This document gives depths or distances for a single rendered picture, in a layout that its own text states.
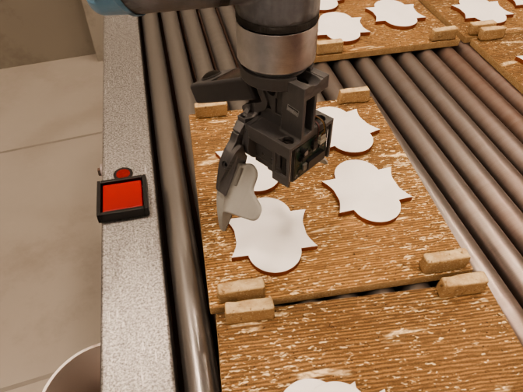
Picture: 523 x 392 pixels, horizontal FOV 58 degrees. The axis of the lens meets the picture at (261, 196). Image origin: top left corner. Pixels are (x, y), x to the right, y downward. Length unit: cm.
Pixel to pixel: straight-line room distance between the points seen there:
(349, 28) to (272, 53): 74
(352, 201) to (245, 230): 17
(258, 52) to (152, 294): 36
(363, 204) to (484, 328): 23
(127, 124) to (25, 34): 223
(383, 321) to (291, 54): 34
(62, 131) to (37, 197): 45
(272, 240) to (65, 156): 184
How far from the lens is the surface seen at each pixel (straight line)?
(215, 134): 83
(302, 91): 44
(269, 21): 42
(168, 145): 85
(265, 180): 73
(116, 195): 76
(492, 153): 91
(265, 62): 44
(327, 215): 70
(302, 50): 44
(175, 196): 75
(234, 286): 59
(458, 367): 61
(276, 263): 63
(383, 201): 72
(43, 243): 204
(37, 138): 257
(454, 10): 134
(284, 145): 47
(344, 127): 85
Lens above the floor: 145
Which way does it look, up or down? 46 degrees down
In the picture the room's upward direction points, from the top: straight up
